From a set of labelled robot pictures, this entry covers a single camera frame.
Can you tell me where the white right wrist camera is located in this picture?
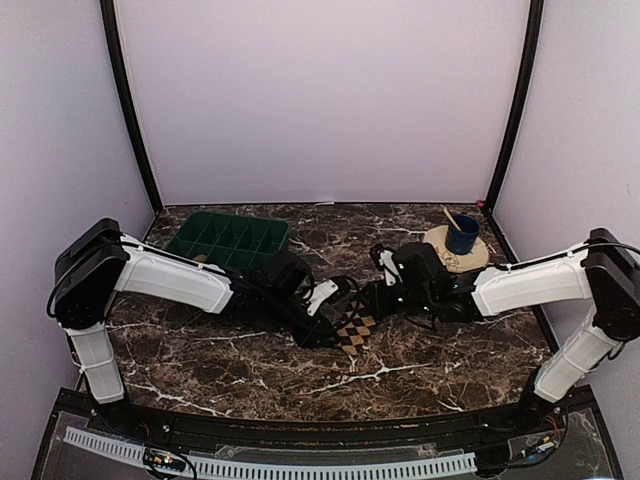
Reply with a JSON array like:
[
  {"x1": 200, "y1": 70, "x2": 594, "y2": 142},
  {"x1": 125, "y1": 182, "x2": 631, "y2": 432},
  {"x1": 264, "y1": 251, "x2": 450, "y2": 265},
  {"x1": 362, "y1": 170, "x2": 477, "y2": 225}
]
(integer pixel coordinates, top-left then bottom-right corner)
[{"x1": 370, "y1": 244, "x2": 399, "y2": 286}]

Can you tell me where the green plastic divider tray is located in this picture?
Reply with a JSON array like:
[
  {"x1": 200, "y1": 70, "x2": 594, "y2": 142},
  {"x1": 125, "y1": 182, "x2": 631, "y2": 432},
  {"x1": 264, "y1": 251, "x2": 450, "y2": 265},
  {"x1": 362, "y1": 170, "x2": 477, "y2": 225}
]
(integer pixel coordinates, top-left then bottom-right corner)
[{"x1": 166, "y1": 212, "x2": 290, "y2": 269}]

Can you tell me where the cream floral plate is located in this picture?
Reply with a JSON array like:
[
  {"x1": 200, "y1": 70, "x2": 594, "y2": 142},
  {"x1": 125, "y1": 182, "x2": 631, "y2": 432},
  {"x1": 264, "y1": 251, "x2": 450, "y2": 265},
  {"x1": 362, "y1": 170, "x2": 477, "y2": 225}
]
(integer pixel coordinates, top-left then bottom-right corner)
[{"x1": 422, "y1": 224, "x2": 491, "y2": 274}]

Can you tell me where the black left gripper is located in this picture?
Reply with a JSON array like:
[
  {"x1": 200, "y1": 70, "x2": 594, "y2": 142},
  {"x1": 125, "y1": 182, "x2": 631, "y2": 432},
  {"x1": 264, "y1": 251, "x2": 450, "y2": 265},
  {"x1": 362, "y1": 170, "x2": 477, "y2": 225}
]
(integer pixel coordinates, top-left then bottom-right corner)
[{"x1": 262, "y1": 291, "x2": 342, "y2": 349}]

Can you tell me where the brown argyle sock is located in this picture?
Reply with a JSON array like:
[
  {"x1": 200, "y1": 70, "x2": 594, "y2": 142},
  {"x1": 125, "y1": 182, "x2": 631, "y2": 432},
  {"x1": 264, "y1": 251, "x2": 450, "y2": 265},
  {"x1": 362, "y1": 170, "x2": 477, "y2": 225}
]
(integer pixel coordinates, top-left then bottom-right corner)
[{"x1": 337, "y1": 301, "x2": 376, "y2": 356}]

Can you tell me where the black frame post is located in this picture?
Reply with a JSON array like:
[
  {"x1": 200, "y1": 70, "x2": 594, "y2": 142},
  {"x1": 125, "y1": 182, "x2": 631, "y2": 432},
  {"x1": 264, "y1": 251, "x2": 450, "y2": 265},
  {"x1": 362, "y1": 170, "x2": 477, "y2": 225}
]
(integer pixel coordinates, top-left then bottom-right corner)
[
  {"x1": 99, "y1": 0, "x2": 164, "y2": 215},
  {"x1": 484, "y1": 0, "x2": 545, "y2": 216}
]

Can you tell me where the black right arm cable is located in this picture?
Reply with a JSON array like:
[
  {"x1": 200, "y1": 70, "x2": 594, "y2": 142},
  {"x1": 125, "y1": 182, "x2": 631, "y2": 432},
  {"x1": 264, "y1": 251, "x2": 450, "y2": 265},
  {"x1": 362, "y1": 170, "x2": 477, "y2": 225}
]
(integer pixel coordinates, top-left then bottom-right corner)
[{"x1": 499, "y1": 239, "x2": 640, "y2": 361}]

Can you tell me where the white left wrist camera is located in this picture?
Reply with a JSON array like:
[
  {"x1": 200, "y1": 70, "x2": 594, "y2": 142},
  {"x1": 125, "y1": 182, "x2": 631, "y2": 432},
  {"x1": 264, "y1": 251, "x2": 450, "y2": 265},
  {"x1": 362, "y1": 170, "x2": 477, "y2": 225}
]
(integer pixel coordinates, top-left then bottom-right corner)
[{"x1": 305, "y1": 280, "x2": 339, "y2": 317}]

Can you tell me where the wooden spoon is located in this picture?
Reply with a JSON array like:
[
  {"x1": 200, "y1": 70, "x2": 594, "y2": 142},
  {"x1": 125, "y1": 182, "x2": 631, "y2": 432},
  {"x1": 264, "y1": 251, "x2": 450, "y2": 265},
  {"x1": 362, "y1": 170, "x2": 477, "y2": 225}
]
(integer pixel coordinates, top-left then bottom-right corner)
[{"x1": 443, "y1": 207, "x2": 462, "y2": 232}]

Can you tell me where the blue speckled mug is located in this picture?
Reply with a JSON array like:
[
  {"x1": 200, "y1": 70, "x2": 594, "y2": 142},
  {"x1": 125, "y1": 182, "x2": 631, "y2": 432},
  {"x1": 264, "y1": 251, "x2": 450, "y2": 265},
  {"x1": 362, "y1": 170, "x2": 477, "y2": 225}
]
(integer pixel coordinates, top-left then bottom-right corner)
[{"x1": 445, "y1": 214, "x2": 480, "y2": 255}]

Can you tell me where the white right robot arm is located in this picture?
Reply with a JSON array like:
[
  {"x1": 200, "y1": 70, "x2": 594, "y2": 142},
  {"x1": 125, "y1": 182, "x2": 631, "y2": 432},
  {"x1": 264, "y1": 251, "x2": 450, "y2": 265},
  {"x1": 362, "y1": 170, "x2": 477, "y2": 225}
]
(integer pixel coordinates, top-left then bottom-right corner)
[{"x1": 360, "y1": 228, "x2": 639, "y2": 434}]

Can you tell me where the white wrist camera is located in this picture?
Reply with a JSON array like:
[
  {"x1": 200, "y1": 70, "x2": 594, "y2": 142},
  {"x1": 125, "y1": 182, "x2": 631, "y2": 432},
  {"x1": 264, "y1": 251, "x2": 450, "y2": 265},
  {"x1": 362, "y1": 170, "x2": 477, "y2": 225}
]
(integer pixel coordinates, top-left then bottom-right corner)
[
  {"x1": 370, "y1": 244, "x2": 399, "y2": 286},
  {"x1": 305, "y1": 280, "x2": 339, "y2": 317}
]

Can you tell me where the left black frame post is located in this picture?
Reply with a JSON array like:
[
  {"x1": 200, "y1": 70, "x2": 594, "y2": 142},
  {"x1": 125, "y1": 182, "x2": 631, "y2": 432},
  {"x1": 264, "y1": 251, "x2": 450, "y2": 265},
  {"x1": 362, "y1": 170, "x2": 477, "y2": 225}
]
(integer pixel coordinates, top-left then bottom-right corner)
[{"x1": 99, "y1": 0, "x2": 164, "y2": 215}]

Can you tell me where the white slotted cable duct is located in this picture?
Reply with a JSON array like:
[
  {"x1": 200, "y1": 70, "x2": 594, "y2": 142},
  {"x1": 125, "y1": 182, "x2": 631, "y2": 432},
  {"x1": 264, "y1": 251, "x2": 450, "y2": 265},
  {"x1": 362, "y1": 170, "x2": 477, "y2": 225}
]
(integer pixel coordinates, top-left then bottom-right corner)
[{"x1": 62, "y1": 427, "x2": 477, "y2": 479}]

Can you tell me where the black front rail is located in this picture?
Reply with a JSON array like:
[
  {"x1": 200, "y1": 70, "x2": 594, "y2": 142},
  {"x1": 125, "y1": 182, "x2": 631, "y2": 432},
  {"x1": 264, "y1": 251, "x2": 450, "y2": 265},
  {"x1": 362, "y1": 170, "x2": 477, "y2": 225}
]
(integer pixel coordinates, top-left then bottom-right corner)
[{"x1": 130, "y1": 404, "x2": 523, "y2": 448}]

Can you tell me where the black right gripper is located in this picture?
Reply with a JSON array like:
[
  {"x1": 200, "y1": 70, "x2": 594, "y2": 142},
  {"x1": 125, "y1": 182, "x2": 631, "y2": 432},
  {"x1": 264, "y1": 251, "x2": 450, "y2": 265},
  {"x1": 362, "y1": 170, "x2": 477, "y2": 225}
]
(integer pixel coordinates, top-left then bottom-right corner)
[{"x1": 358, "y1": 278, "x2": 435, "y2": 317}]

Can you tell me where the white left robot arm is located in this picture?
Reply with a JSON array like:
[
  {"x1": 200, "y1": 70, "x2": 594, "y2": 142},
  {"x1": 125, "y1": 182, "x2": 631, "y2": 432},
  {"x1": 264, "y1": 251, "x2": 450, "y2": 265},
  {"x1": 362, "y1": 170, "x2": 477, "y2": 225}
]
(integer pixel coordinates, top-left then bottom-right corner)
[{"x1": 46, "y1": 218, "x2": 339, "y2": 436}]

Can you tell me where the right black frame post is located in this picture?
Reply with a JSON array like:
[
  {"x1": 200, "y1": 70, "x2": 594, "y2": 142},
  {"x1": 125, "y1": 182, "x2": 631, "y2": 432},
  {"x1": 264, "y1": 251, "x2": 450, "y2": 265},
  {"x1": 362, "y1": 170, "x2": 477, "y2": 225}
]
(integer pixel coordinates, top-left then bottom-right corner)
[{"x1": 484, "y1": 0, "x2": 545, "y2": 216}]

